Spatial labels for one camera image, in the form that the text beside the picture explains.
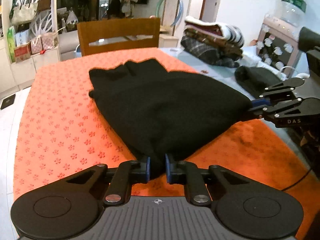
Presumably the clear water bottle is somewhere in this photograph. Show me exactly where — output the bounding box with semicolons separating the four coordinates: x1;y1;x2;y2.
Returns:
280;0;308;27

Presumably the brown patterned folded garment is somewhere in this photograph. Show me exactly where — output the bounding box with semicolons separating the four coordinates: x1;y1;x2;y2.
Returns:
184;29;244;58

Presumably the white low shelf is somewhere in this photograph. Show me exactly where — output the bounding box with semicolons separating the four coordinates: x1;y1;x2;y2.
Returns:
0;37;62;93

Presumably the brown door frame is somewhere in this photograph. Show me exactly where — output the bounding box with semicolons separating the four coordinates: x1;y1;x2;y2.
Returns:
199;0;210;20

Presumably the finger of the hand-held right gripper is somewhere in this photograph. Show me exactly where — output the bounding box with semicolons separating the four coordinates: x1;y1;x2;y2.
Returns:
246;97;312;122
251;77;306;105

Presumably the dark hanging coat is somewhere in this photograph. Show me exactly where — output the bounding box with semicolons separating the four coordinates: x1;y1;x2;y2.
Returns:
107;0;125;20

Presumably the white power cable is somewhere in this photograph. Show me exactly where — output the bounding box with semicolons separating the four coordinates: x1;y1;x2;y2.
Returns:
276;65;299;77

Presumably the brown handbag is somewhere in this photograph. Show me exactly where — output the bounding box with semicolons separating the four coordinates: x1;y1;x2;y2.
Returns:
37;0;52;12

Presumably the grey plaid folded garment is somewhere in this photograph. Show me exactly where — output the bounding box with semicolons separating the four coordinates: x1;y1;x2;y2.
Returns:
180;35;241;68

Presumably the cardboard box with red label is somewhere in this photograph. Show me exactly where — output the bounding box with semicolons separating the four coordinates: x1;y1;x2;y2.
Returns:
14;44;32;63

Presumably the orange flower-print mat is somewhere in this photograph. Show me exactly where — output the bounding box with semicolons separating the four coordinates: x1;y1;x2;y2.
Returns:
12;47;314;240

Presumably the wooden dining chair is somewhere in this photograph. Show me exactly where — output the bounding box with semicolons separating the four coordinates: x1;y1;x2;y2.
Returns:
77;17;161;57

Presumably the black floor scale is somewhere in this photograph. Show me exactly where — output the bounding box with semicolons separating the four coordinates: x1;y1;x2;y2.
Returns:
0;94;17;110

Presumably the beige handbag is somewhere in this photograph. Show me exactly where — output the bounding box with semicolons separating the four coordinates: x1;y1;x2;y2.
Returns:
11;2;38;26

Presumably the beige low cabinet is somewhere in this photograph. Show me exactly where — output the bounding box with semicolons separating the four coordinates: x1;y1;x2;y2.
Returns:
159;34;179;48

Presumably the standing mirror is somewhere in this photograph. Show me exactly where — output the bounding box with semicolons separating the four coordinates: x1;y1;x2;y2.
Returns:
99;0;110;20

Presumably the grey sofa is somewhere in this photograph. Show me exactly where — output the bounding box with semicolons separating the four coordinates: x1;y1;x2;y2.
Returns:
59;31;80;60

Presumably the dark grey folded garment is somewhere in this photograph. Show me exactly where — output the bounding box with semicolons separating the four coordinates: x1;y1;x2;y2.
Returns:
234;66;284;100

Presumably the black cable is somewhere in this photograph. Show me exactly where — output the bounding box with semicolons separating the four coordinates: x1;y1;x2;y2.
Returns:
280;166;313;192

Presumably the black sweater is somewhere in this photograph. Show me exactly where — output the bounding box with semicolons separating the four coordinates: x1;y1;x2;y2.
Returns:
88;58;253;180

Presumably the multicoloured hula hoop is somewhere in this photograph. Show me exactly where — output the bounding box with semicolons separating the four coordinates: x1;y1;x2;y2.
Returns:
155;0;185;28

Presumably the grey checked tablecloth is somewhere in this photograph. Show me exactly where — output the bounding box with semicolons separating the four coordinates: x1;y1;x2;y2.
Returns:
160;46;310;110

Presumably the pink water dispenser with stickers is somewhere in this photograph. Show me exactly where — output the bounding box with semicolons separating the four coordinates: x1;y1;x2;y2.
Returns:
257;14;304;78

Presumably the green packet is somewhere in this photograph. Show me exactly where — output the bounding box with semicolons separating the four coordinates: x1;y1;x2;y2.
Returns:
7;26;17;63

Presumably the dark olive folded garment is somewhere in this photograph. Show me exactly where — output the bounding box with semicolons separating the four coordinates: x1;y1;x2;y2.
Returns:
299;26;320;53

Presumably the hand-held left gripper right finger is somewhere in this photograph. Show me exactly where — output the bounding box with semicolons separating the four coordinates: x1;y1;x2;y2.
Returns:
164;153;248;206

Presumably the pink checked box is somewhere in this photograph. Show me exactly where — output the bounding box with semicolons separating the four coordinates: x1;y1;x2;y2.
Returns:
30;36;43;55
41;32;59;52

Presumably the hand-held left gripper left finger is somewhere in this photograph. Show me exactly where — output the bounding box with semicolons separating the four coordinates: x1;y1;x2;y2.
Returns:
65;156;151;206

